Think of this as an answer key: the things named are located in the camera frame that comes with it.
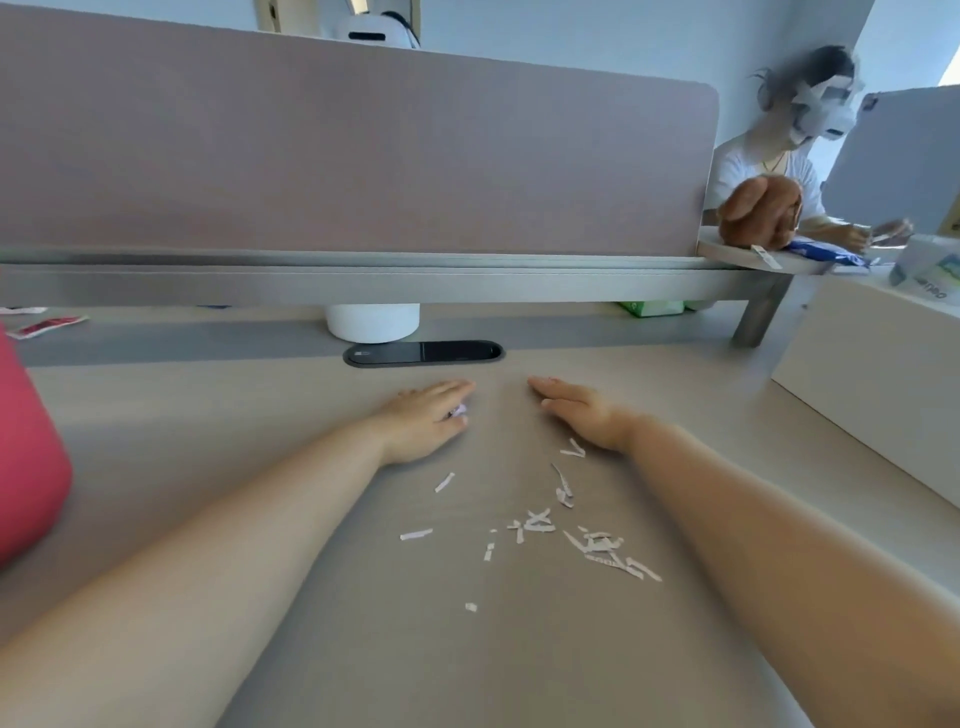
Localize person's right hand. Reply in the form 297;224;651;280
527;374;639;455

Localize person's left hand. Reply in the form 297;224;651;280
371;378;478;468

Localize white paper shreds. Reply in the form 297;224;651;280
397;404;665;613

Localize red bin with green rim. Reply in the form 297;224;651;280
0;322;75;568

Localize person's right forearm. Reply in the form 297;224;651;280
622;416;960;728

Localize person's left forearm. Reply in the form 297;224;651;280
0;419;391;728

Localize white round stand base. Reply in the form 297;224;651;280
325;303;421;345

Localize grey metal desk shelf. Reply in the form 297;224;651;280
0;224;838;350

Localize brown teddy bear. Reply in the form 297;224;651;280
716;173;805;250

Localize blue snack packet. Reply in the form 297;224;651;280
783;238;871;270

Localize white box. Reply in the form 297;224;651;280
770;266;960;511

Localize pink desk partition panel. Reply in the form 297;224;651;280
0;3;720;258

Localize white tissue pack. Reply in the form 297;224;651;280
888;233;960;305

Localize white headset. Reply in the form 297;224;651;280
787;71;864;148
333;0;421;50

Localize red white packet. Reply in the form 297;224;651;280
5;314;90;340

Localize grey desk partition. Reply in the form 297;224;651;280
821;84;960;238

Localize black cable grommet cover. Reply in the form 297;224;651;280
342;339;506;369

